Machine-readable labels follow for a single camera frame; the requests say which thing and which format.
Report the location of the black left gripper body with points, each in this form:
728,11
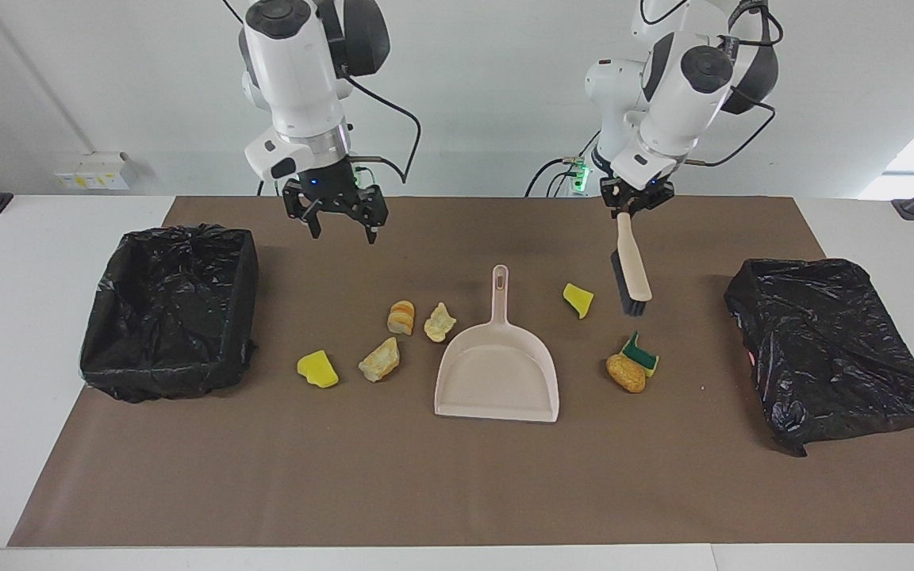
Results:
635,196

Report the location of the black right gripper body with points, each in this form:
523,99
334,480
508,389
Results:
326,182

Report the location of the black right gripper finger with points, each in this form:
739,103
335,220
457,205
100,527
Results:
371,208
302,202

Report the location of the beige hand brush black bristles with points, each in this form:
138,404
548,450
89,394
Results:
631,262

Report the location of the orange croissant toy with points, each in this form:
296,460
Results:
401,317

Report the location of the pale rock chunk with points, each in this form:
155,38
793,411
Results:
439,323
378,360

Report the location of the green and yellow sponge piece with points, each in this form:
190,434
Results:
645,359

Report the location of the brown peanut toy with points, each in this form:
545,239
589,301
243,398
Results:
626,374

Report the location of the beige plastic dustpan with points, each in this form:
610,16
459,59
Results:
497,381

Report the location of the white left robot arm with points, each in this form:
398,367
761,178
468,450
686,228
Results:
687,87

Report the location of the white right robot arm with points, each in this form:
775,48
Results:
298,71

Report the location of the open bin with black bag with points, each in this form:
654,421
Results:
171,317

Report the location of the box covered by black bag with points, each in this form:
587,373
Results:
822,349

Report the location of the brown table mat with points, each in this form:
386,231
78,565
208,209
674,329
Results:
457,476

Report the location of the white wall socket box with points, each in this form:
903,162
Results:
92,170

